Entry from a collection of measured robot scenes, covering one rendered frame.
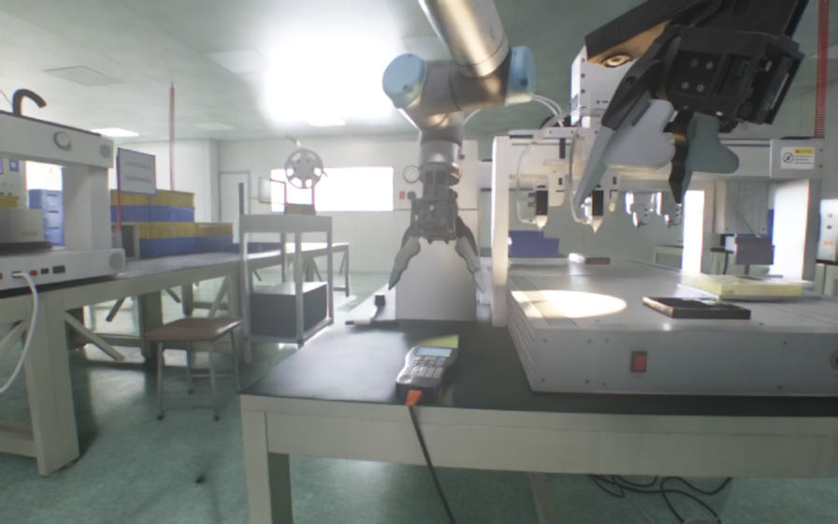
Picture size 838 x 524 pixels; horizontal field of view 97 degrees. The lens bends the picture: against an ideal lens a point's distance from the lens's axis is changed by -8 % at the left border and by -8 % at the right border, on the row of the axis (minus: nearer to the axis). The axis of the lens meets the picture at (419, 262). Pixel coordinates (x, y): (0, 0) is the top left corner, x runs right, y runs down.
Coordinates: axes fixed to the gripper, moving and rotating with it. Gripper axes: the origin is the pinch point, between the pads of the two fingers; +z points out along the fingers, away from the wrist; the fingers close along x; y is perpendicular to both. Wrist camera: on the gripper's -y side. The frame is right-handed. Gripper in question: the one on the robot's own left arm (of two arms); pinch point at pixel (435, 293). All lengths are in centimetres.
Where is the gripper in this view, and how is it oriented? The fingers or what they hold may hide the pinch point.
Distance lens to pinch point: 68.7
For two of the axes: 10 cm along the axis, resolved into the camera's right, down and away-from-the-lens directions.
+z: -0.6, 9.8, -1.7
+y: -2.0, -1.7, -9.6
